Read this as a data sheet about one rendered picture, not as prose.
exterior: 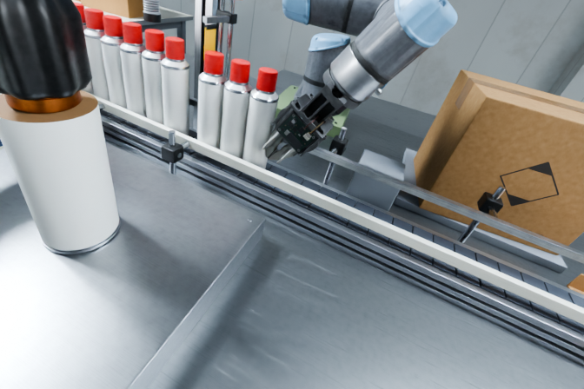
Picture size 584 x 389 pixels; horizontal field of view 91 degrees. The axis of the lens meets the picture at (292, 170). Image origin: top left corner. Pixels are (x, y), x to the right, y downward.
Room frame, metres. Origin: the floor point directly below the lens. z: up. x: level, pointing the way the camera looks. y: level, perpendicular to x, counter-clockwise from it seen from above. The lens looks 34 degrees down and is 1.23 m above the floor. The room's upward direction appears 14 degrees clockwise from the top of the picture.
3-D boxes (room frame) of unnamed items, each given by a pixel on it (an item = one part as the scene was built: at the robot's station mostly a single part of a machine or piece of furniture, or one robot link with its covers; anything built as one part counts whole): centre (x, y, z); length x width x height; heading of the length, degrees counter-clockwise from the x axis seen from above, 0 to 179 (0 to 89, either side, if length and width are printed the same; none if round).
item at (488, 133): (0.64, -0.47, 0.99); 0.30 x 0.24 x 0.27; 81
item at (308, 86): (0.97, -0.02, 0.92); 0.15 x 0.15 x 0.10
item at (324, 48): (0.96, -0.03, 1.04); 0.13 x 0.12 x 0.14; 84
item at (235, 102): (0.51, 0.13, 0.98); 0.05 x 0.05 x 0.20
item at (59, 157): (0.25, 0.26, 1.03); 0.09 x 0.09 x 0.30
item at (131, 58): (0.57, 0.37, 0.98); 0.05 x 0.05 x 0.20
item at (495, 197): (0.44, -0.37, 0.91); 0.07 x 0.03 x 0.17; 164
